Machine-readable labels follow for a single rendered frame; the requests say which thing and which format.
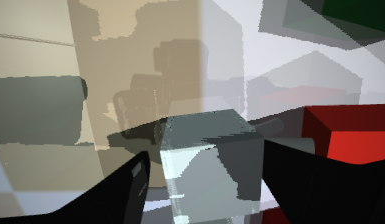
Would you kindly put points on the red tray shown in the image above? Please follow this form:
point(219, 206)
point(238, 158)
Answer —
point(274, 216)

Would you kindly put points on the red block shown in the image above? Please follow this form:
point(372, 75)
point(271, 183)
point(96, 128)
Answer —
point(349, 133)

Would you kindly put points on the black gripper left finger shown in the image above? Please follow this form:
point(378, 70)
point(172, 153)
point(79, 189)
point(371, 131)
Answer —
point(118, 199)

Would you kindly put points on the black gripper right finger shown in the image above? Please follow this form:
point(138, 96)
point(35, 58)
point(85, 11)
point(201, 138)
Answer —
point(312, 189)

